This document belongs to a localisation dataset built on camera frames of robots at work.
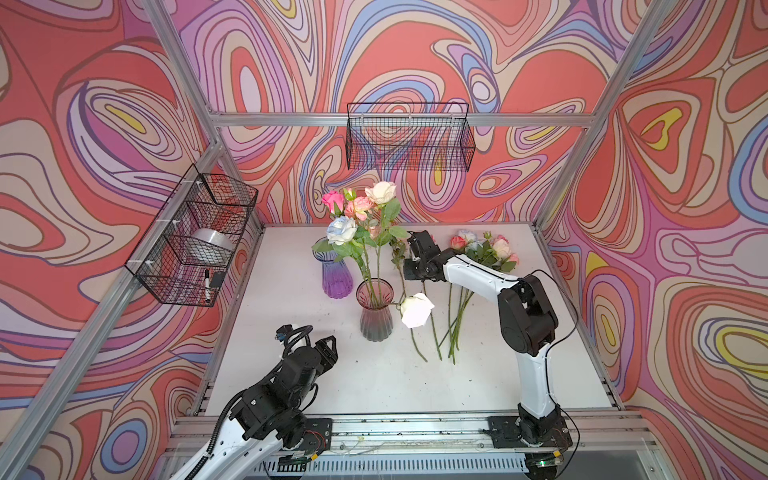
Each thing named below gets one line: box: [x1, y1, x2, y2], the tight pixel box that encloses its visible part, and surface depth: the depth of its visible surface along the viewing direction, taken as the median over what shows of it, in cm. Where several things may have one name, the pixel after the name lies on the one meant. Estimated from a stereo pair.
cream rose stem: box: [365, 181, 409, 307], surface depth 71 cm
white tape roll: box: [191, 228, 235, 251], surface depth 73 cm
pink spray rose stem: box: [344, 196, 376, 289], surface depth 71 cm
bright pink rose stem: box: [322, 190, 346, 218], surface depth 71 cm
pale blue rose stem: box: [312, 215, 379, 307], surface depth 68 cm
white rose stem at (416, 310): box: [391, 293, 435, 328], surface depth 52 cm
